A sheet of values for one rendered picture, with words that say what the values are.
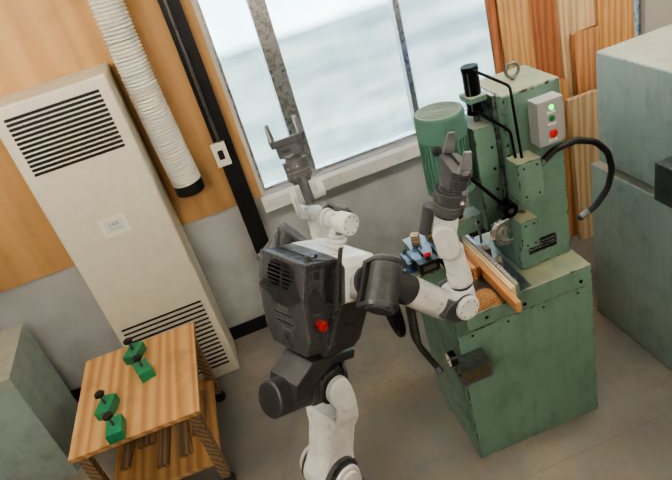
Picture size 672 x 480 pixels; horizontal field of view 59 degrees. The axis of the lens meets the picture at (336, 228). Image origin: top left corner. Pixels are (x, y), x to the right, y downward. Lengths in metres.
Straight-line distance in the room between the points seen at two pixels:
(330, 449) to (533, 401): 1.05
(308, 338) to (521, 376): 1.17
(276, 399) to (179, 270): 1.56
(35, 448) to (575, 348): 2.60
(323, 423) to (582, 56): 2.55
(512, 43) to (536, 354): 1.74
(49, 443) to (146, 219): 1.22
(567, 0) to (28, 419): 3.52
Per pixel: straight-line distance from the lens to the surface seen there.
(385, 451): 2.93
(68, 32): 3.13
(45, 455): 3.51
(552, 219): 2.38
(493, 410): 2.65
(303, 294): 1.60
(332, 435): 1.98
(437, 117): 2.05
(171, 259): 3.17
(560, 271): 2.41
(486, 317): 2.12
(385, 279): 1.59
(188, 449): 3.04
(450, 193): 1.58
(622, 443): 2.88
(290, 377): 1.79
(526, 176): 2.13
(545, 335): 2.52
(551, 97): 2.12
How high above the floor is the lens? 2.26
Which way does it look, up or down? 30 degrees down
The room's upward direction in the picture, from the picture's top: 17 degrees counter-clockwise
